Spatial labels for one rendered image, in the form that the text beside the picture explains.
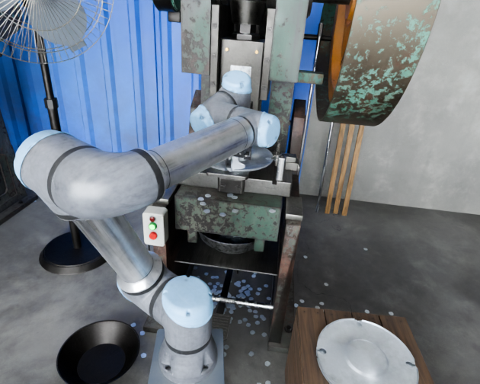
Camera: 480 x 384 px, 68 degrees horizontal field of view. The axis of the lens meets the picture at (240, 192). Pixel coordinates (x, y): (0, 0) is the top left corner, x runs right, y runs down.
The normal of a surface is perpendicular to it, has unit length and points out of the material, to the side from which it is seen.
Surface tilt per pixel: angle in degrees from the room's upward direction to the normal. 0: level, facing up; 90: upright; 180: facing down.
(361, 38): 106
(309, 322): 0
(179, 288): 7
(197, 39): 90
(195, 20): 90
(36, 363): 0
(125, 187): 70
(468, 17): 90
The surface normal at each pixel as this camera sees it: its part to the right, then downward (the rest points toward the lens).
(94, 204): 0.15, 0.56
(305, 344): 0.07, -0.88
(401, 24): -0.14, 0.61
